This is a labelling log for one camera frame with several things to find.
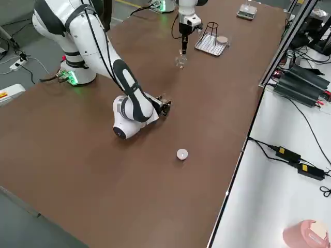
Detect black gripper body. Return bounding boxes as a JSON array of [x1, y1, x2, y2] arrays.
[[178, 22, 194, 36], [152, 99, 164, 117]]

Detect glass alcohol lamp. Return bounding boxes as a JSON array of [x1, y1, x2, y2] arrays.
[[174, 53, 187, 69]]

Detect black wire tripod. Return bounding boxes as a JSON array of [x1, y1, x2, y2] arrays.
[[201, 22, 219, 47]]

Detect white lamp cap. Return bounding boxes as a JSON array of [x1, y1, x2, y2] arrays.
[[176, 148, 189, 161]]

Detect ribbed metal tray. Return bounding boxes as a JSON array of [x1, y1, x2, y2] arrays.
[[194, 33, 230, 57]]

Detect silver digital scale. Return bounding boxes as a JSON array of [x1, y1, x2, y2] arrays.
[[236, 4, 258, 19]]

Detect person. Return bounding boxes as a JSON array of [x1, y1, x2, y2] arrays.
[[92, 0, 114, 32]]

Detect black ribbed power supply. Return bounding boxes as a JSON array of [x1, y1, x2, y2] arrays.
[[273, 64, 331, 108]]

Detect black power adapter yellow label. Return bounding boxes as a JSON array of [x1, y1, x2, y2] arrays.
[[297, 162, 325, 181], [275, 146, 302, 163]]

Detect white power strip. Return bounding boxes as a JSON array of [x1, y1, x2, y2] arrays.
[[9, 58, 28, 70]]

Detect white cabinet yellow label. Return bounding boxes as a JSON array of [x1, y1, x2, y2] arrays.
[[0, 84, 26, 107]]

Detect pink container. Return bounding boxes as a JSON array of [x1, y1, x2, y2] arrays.
[[282, 219, 331, 248]]

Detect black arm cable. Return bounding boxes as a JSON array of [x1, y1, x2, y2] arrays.
[[80, 0, 125, 91]]

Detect aluminium profile post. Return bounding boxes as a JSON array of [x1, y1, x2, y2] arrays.
[[258, 0, 318, 87]]

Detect black adapter cable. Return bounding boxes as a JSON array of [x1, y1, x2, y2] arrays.
[[247, 137, 277, 159]]

